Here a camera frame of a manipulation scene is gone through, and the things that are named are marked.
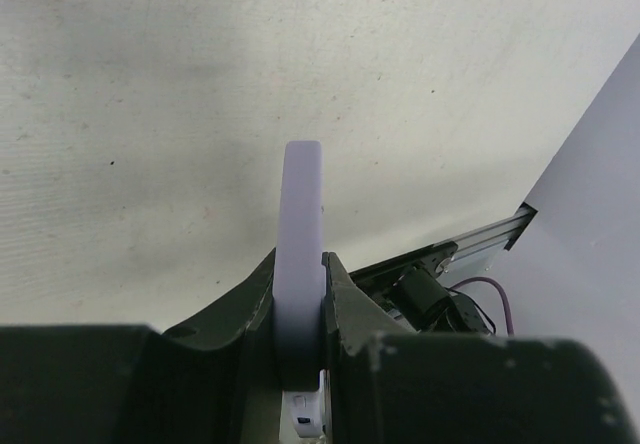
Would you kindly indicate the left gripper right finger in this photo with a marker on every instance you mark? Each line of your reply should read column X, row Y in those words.
column 373, row 398

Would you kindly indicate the aluminium frame rail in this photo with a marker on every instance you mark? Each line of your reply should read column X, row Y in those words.
column 489, row 239

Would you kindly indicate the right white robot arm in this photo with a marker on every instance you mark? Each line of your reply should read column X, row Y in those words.
column 429, row 307

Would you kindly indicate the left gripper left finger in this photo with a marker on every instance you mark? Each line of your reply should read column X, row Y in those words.
column 211, row 378

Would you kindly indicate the lavender phone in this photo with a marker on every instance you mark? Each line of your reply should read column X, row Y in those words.
column 299, row 279

